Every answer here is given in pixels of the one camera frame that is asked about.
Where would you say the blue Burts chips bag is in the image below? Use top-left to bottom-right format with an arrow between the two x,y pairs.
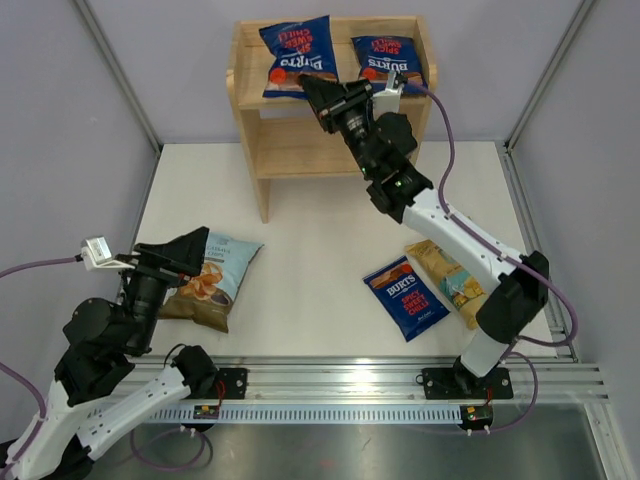
351,35 -> 428,97
363,256 -> 450,342
259,15 -> 338,99

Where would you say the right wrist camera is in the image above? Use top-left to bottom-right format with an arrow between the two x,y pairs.
372,71 -> 407,118

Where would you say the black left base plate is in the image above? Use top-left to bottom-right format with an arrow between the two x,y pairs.
200,367 -> 249,401

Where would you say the tan kettle chips bag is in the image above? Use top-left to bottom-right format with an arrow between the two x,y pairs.
405,240 -> 488,330

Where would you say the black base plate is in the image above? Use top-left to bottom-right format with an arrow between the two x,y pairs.
200,367 -> 249,401
416,367 -> 514,401

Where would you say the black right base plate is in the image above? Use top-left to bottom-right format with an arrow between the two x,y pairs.
416,367 -> 514,401

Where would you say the wooden two-tier shelf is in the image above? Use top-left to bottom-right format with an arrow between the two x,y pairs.
226,15 -> 438,223

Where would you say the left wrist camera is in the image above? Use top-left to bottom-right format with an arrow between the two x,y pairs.
80,236 -> 129,271

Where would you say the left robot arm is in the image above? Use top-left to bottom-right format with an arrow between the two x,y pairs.
1,227 -> 218,479

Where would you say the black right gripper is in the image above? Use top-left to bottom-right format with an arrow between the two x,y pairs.
299,76 -> 378,181

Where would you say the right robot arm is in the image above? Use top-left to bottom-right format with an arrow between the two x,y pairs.
298,74 -> 549,396

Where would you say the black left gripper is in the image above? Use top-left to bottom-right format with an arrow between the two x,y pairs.
114,226 -> 209,352

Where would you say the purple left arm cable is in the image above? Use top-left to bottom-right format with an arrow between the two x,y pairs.
0,254 -> 216,471

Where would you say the white slotted cable duct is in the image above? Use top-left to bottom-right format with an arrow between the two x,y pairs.
149,404 -> 462,425

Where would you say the aluminium mounting rail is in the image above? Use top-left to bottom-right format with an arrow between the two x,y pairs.
114,355 -> 611,401

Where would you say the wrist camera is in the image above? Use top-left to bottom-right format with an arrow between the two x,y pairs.
372,71 -> 407,118
80,236 -> 129,271

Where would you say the light blue cassava chips bag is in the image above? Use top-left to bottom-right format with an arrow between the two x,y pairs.
159,233 -> 263,333

